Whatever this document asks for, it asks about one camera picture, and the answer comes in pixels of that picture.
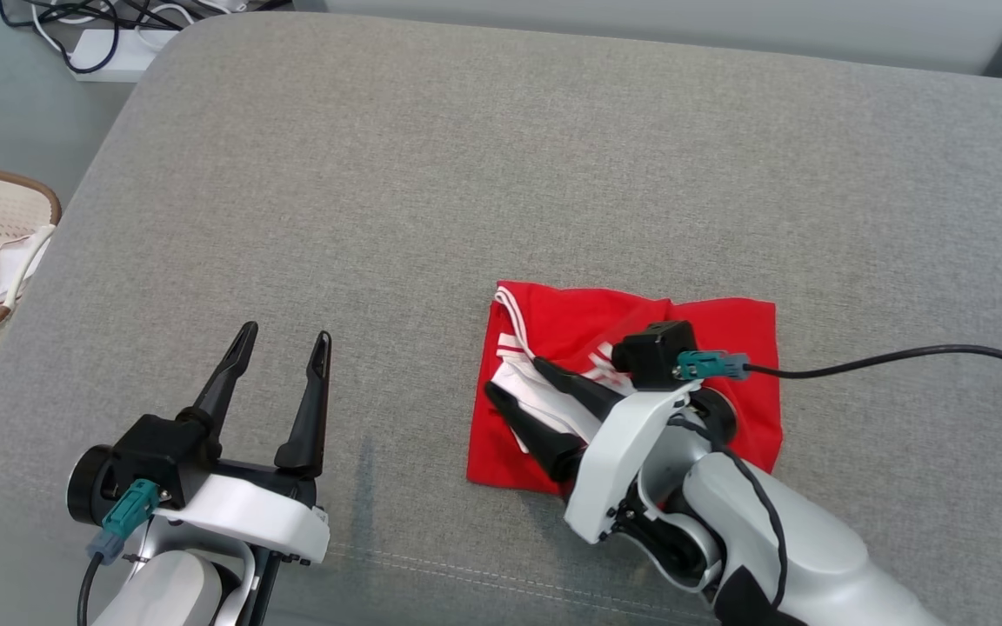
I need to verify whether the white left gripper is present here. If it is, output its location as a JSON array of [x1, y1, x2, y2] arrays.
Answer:
[[153, 322, 334, 567]]

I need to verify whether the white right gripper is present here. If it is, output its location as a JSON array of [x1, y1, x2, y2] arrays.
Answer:
[[484, 356, 704, 546]]

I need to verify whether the red numbered jersey shirt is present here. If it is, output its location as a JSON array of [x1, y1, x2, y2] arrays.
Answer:
[[466, 279, 785, 497]]

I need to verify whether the grey fabric sofa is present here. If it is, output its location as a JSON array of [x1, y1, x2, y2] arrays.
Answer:
[[0, 10, 1002, 626]]

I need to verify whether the white power strip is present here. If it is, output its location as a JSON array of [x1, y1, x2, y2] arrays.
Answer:
[[72, 25, 175, 84]]

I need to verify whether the left teal-plug black cable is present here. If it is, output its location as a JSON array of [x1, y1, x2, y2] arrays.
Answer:
[[77, 478, 162, 626]]

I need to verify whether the black power cable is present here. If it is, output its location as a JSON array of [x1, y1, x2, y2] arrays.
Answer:
[[0, 0, 124, 77]]

